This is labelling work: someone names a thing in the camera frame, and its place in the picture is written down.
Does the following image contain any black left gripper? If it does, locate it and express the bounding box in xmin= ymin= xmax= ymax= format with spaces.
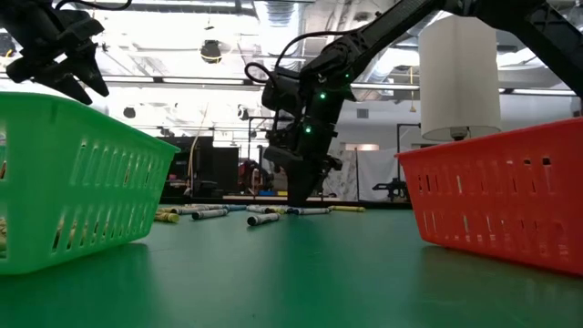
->
xmin=0 ymin=8 xmax=111 ymax=107

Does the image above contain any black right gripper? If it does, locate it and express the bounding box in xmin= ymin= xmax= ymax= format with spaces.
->
xmin=265 ymin=115 xmax=342 ymax=208

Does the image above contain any wooden background table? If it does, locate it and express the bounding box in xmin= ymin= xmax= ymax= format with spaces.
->
xmin=221 ymin=194 xmax=342 ymax=203

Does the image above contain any white hanging sheet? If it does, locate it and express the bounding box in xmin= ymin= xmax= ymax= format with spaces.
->
xmin=339 ymin=143 xmax=402 ymax=201

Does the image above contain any green table mat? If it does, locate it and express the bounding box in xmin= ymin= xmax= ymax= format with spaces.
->
xmin=0 ymin=207 xmax=583 ymax=328

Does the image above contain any black cabinet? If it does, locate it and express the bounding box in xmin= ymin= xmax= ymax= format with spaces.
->
xmin=154 ymin=135 xmax=241 ymax=198

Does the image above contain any green plastic basket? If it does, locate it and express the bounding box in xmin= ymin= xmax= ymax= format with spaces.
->
xmin=0 ymin=92 xmax=179 ymax=277

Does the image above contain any long ceiling light bar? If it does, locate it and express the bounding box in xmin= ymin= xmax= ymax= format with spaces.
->
xmin=102 ymin=76 xmax=578 ymax=97

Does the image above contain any white cylindrical lamp shade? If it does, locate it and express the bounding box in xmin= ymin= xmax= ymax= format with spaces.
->
xmin=417 ymin=15 xmax=502 ymax=142

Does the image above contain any red plastic basket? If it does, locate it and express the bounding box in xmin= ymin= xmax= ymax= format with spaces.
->
xmin=394 ymin=117 xmax=583 ymax=278

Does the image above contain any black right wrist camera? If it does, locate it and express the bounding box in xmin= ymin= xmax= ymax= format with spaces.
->
xmin=261 ymin=67 xmax=306 ymax=120

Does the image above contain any silver ceiling air duct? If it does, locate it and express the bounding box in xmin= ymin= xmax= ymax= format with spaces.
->
xmin=252 ymin=0 xmax=304 ymax=78
xmin=363 ymin=40 xmax=420 ymax=86

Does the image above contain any black dome ceiling camera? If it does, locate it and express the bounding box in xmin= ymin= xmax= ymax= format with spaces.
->
xmin=199 ymin=39 xmax=223 ymax=65

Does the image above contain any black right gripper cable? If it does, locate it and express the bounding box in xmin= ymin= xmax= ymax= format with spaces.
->
xmin=244 ymin=27 xmax=365 ymax=86

